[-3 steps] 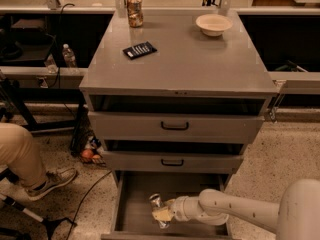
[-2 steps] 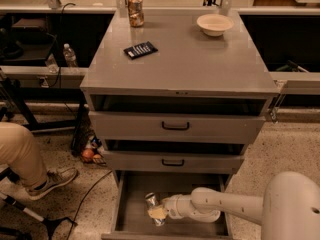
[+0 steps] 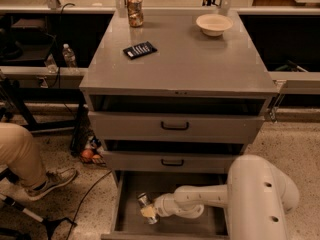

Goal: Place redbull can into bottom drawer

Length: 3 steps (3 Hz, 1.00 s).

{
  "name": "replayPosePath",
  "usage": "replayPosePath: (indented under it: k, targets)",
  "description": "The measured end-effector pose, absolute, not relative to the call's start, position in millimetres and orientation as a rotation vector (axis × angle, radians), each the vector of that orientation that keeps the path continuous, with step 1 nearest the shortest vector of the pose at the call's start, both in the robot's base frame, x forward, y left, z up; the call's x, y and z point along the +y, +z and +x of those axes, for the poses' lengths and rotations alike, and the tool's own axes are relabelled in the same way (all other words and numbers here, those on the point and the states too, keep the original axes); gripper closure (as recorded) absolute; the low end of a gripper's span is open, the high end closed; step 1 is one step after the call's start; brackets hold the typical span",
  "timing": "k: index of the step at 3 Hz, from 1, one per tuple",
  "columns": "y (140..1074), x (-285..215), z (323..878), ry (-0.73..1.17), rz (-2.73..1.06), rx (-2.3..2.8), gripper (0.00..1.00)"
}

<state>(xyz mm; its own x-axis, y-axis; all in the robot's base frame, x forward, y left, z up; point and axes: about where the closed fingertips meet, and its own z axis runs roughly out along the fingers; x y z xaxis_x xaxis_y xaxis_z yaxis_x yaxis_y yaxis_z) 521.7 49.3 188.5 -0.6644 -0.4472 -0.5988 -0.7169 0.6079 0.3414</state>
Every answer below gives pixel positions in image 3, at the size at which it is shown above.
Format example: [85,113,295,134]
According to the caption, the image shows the silver redbull can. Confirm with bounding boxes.
[137,193,158,224]

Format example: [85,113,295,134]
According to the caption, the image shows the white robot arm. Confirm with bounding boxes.
[138,155,300,240]

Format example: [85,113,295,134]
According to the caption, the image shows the bottom grey open drawer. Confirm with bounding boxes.
[101,171,229,240]

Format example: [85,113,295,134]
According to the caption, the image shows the middle grey drawer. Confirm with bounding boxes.
[103,151,238,174]

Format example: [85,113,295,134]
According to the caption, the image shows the top grey drawer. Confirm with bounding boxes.
[88,112,264,144]

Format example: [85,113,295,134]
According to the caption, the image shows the grey drawer cabinet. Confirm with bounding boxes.
[79,9,280,240]

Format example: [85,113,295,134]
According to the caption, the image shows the crushed golden can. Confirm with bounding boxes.
[127,0,144,27]

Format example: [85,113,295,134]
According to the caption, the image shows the basket of toy fruit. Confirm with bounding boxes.
[80,136,105,165]

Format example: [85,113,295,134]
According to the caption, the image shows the grey sneaker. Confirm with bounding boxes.
[26,168,77,201]

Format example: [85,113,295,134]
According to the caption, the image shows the black white stand leg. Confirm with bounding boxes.
[0,193,76,240]

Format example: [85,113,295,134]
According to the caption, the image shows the person leg beige trousers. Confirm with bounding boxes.
[0,123,47,190]

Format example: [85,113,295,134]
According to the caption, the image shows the black snack packet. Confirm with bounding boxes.
[123,42,157,60]

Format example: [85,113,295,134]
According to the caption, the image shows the clear water bottle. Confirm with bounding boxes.
[62,44,77,68]

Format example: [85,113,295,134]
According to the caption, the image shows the white paper bowl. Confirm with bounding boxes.
[196,14,233,37]

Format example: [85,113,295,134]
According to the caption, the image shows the black floor cable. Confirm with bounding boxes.
[64,170,113,240]

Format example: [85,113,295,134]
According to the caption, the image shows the black table frame leg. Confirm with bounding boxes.
[0,79,84,132]

